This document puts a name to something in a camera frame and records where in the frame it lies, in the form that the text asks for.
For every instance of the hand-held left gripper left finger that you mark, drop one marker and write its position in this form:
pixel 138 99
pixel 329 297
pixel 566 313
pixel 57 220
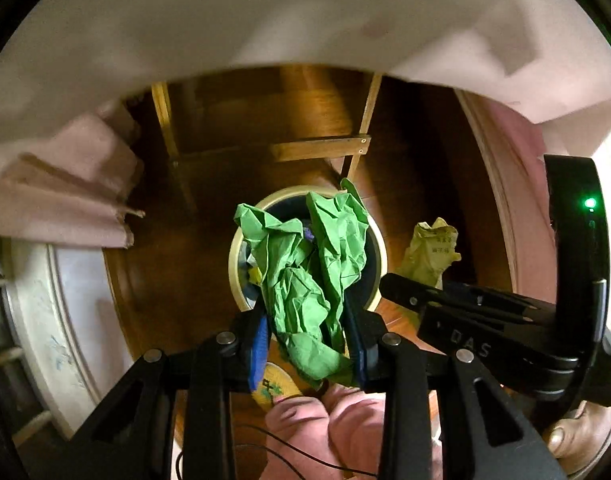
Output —
pixel 258 350

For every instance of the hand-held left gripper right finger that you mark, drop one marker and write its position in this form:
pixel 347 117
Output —
pixel 360 355

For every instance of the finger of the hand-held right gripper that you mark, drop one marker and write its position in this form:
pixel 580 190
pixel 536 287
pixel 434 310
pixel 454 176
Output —
pixel 410 292
pixel 485 297

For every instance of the blue bin with cream rim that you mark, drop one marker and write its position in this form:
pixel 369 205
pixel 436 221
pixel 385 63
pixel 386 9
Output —
pixel 373 280

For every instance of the yellow-green paper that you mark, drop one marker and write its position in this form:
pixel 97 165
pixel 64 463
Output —
pixel 430 255

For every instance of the green paper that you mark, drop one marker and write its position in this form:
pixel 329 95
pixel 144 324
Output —
pixel 295 300

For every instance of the person's right hand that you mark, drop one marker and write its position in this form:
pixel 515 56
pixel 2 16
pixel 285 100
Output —
pixel 595 435

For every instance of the yellow slipper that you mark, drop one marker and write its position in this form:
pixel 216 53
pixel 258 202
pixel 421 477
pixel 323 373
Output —
pixel 273 387

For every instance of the person's right leg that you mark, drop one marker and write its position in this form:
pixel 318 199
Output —
pixel 358 425

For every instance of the person's leg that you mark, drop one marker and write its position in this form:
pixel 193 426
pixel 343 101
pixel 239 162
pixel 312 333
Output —
pixel 358 425
pixel 295 435

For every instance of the person's left leg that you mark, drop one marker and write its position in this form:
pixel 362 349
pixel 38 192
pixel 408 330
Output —
pixel 295 435

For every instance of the pink folded cloth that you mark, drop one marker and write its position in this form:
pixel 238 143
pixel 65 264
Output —
pixel 60 185

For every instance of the printed cartoon tablecloth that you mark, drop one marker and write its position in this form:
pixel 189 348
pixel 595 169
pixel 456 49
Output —
pixel 285 10

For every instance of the wooden bed side rail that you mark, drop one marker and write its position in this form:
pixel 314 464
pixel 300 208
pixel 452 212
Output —
pixel 500 220

